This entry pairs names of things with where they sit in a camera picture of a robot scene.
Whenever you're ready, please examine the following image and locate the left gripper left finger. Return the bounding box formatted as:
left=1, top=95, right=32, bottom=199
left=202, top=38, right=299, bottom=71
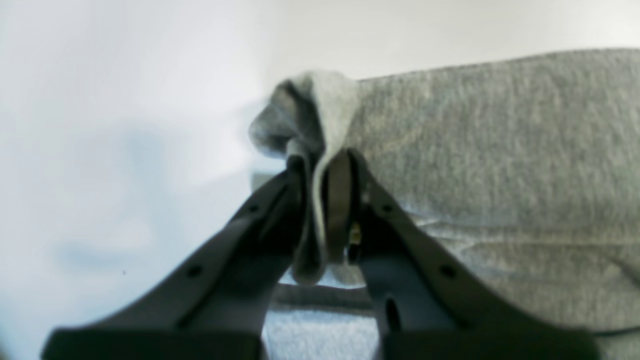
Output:
left=42, top=155, right=307, bottom=360

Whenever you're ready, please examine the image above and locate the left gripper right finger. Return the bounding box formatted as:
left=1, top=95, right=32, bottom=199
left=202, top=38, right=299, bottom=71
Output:
left=325, top=149, right=601, bottom=360

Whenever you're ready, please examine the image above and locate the grey T-shirt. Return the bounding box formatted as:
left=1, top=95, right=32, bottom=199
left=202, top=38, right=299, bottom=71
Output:
left=249, top=48, right=640, bottom=360

